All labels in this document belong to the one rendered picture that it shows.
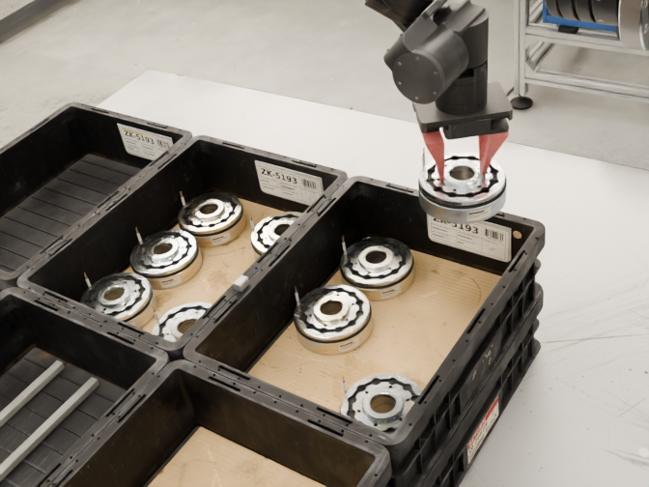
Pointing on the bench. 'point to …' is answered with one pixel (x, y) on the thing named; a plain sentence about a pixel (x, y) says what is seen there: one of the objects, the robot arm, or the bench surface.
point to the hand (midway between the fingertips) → (462, 169)
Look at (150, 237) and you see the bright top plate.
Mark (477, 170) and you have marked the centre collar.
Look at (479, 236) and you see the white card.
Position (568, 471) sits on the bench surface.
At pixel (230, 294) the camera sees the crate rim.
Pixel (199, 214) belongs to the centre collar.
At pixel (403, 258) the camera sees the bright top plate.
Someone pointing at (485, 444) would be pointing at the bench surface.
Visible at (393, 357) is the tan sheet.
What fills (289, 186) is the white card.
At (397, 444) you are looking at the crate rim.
